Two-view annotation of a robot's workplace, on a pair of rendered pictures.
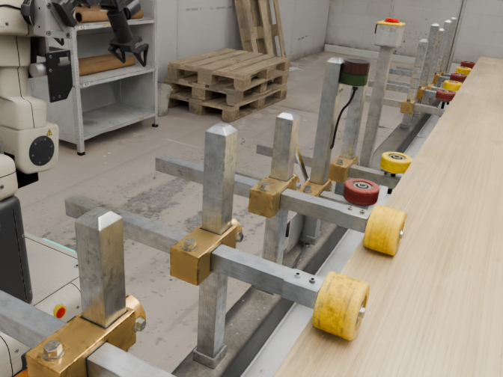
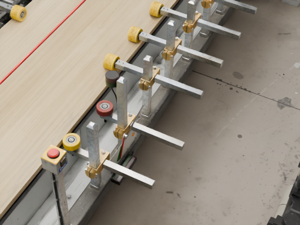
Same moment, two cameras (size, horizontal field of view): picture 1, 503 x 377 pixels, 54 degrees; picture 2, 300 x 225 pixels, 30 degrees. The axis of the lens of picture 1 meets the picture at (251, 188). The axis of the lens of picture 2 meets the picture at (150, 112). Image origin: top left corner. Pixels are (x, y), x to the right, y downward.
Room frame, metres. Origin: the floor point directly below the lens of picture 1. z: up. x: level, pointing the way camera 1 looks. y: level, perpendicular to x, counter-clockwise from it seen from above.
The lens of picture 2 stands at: (2.85, -0.04, 2.84)
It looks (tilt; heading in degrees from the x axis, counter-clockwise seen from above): 47 degrees down; 180
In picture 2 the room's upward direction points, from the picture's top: 2 degrees clockwise
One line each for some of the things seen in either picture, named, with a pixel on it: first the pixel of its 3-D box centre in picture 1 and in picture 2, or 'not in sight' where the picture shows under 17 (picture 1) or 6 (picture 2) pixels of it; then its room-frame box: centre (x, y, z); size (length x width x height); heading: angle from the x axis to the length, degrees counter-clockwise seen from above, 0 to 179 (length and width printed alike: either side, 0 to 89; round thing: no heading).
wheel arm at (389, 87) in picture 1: (408, 90); not in sight; (2.47, -0.75, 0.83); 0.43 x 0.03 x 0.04; 65
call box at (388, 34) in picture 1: (389, 34); (54, 160); (1.59, -0.38, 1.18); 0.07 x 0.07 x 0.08; 65
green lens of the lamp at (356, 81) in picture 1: (354, 78); (112, 81); (1.11, -0.21, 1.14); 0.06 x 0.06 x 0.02
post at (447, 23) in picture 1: (439, 63); not in sight; (2.93, -1.03, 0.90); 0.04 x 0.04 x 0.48; 65
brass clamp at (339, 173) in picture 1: (343, 166); (97, 164); (1.33, -0.26, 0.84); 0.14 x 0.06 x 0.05; 155
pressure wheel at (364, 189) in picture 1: (358, 205); (105, 113); (1.04, -0.25, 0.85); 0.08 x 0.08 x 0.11
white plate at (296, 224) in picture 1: (308, 215); (123, 147); (1.16, -0.16, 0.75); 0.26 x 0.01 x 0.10; 155
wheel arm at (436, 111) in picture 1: (397, 104); not in sight; (2.24, -0.64, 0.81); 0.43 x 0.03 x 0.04; 65
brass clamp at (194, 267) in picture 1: (208, 246); (171, 48); (0.65, 0.06, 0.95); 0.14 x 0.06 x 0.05; 155
